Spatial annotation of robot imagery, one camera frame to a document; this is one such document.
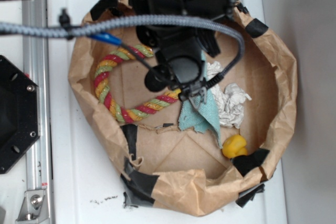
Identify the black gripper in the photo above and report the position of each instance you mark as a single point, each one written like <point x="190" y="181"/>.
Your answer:
<point x="179" y="66"/>

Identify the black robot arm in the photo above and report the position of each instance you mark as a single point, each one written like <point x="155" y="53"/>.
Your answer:
<point x="179" y="31"/>

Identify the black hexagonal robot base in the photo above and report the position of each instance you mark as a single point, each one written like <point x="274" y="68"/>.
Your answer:
<point x="19" y="114"/>

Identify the teal woven cloth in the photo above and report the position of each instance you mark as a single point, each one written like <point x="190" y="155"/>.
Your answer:
<point x="206" y="118"/>

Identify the crumpled white paper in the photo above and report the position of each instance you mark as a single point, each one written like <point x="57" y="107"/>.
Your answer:
<point x="230" y="104"/>

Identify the yellow rubber duck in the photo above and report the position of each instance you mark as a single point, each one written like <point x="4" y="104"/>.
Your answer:
<point x="235" y="146"/>

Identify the brown paper bag bin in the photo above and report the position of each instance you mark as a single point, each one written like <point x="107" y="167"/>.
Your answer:
<point x="185" y="171"/>

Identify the aluminium extrusion rail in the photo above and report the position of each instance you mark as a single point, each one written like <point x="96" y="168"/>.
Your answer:
<point x="39" y="157"/>

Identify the metal corner bracket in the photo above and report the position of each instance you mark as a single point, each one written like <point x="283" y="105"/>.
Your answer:
<point x="34" y="208"/>

